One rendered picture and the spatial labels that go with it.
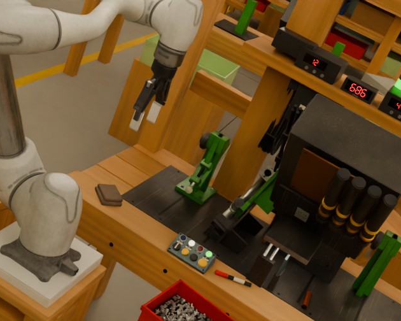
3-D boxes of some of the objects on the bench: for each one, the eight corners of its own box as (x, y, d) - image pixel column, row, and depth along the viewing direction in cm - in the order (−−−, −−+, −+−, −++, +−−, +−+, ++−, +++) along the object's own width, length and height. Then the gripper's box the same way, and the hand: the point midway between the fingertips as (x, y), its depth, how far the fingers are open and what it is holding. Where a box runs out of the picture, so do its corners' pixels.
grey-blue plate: (270, 292, 222) (288, 260, 216) (266, 288, 223) (283, 258, 217) (279, 279, 231) (296, 249, 224) (274, 277, 231) (291, 246, 225)
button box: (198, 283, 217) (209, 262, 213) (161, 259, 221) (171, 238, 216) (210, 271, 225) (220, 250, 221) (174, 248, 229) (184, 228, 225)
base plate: (386, 371, 212) (389, 367, 211) (117, 200, 239) (119, 195, 238) (403, 311, 249) (406, 306, 248) (168, 168, 275) (170, 164, 274)
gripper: (173, 51, 204) (149, 112, 214) (137, 61, 184) (112, 127, 194) (193, 62, 202) (168, 123, 212) (158, 73, 182) (133, 139, 192)
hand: (144, 120), depth 202 cm, fingers open, 10 cm apart
